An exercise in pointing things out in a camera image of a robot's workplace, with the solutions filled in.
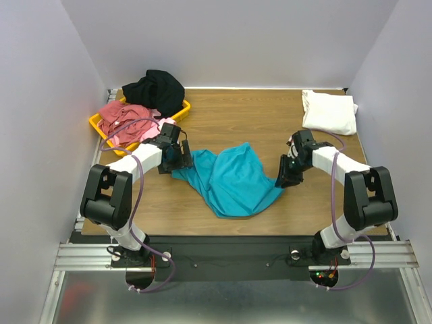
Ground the teal t-shirt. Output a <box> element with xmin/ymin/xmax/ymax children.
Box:
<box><xmin>171</xmin><ymin>142</ymin><xmax>284</xmax><ymax>219</ymax></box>

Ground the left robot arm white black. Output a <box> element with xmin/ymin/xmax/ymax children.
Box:
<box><xmin>80</xmin><ymin>138</ymin><xmax>193</xmax><ymax>267</ymax></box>

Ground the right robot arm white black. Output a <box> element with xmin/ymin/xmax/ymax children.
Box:
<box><xmin>275</xmin><ymin>130</ymin><xmax>398</xmax><ymax>263</ymax></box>

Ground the folded white t-shirt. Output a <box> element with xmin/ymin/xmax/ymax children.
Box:
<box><xmin>302</xmin><ymin>90</ymin><xmax>358</xmax><ymax>136</ymax></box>

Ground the yellow plastic bin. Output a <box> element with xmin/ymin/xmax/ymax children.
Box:
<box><xmin>88</xmin><ymin>97</ymin><xmax>190</xmax><ymax>152</ymax></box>

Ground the black t-shirt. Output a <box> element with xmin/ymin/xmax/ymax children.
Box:
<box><xmin>121</xmin><ymin>70</ymin><xmax>185</xmax><ymax>118</ymax></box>

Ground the dusty rose t-shirt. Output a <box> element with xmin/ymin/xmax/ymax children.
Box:
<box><xmin>98</xmin><ymin>101</ymin><xmax>157</xmax><ymax>148</ymax></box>

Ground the right silver knob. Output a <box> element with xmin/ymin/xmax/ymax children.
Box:
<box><xmin>290</xmin><ymin>250</ymin><xmax>301</xmax><ymax>261</ymax></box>

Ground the silver knob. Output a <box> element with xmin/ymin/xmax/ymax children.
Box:
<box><xmin>290</xmin><ymin>250</ymin><xmax>301</xmax><ymax>261</ymax></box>
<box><xmin>161</xmin><ymin>251</ymin><xmax>171</xmax><ymax>262</ymax></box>

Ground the left silver knob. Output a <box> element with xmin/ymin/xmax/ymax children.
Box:
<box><xmin>161</xmin><ymin>251</ymin><xmax>171</xmax><ymax>262</ymax></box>

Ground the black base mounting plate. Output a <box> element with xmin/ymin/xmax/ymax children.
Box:
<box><xmin>107</xmin><ymin>236</ymin><xmax>350</xmax><ymax>287</ymax></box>

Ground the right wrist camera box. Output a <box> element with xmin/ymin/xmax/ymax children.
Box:
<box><xmin>287</xmin><ymin>130</ymin><xmax>317</xmax><ymax>150</ymax></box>

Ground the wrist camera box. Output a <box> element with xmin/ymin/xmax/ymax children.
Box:
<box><xmin>156</xmin><ymin>123</ymin><xmax>182</xmax><ymax>144</ymax></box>
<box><xmin>287</xmin><ymin>130</ymin><xmax>317</xmax><ymax>150</ymax></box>

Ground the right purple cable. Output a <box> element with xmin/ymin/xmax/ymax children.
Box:
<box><xmin>305</xmin><ymin>127</ymin><xmax>376</xmax><ymax>292</ymax></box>

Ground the purple cable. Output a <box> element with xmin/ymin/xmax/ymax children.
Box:
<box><xmin>100</xmin><ymin>117</ymin><xmax>178</xmax><ymax>294</ymax></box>
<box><xmin>305</xmin><ymin>127</ymin><xmax>376</xmax><ymax>292</ymax></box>

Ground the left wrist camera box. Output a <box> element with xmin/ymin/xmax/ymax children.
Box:
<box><xmin>156</xmin><ymin>123</ymin><xmax>182</xmax><ymax>144</ymax></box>

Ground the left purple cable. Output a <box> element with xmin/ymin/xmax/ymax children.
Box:
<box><xmin>100</xmin><ymin>117</ymin><xmax>178</xmax><ymax>294</ymax></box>

